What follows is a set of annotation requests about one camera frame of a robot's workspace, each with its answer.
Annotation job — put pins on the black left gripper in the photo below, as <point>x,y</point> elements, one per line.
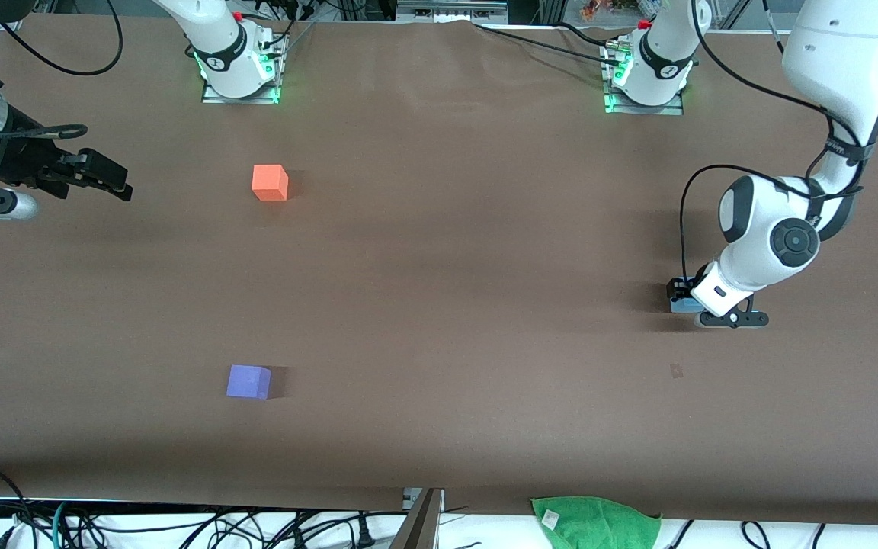
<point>680,289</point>

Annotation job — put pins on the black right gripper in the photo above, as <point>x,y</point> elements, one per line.
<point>31,162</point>

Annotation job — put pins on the light blue block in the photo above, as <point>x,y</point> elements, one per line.
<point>687,307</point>

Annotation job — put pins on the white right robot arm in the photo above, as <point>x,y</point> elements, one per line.
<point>218,34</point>

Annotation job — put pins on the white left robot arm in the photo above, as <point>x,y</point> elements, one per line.
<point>835,53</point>

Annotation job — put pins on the orange block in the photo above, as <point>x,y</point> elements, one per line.
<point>269,183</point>

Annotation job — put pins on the purple block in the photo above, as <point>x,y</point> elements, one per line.
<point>248,383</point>

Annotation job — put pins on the brown table cover sheet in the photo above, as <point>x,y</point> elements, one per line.
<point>439,343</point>

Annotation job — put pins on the green cloth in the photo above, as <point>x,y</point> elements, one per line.
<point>599,526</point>

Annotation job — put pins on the white cloth tag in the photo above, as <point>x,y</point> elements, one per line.
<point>550,519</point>

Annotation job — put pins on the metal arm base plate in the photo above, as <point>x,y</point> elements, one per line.
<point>671,110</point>
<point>214,97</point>

